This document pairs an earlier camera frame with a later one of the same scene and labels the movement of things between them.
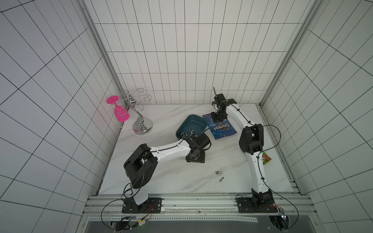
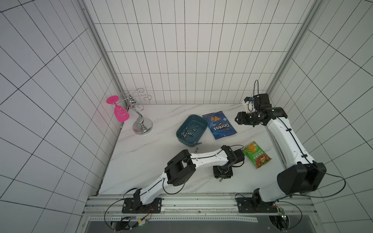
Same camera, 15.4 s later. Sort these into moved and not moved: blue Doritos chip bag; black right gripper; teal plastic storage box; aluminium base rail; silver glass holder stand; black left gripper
Moved: black right gripper; black left gripper
Not moved: blue Doritos chip bag; silver glass holder stand; aluminium base rail; teal plastic storage box
